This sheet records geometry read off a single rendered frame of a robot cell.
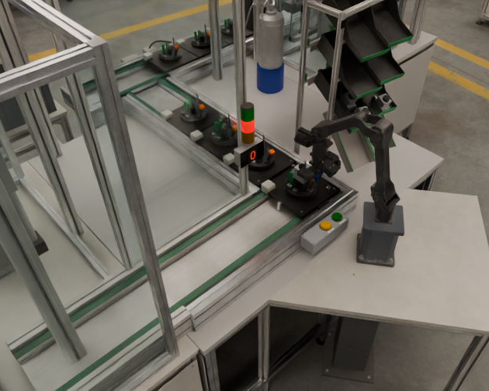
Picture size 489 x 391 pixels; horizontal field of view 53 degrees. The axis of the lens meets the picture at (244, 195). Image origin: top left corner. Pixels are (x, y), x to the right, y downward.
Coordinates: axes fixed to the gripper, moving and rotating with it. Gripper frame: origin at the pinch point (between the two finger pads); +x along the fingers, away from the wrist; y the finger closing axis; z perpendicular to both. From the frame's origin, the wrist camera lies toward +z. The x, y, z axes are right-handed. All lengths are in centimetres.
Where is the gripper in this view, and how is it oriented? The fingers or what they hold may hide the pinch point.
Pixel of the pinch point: (317, 175)
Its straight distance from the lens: 197.1
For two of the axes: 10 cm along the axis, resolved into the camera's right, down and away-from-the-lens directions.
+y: 7.5, -4.8, 4.7
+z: 6.7, 4.9, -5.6
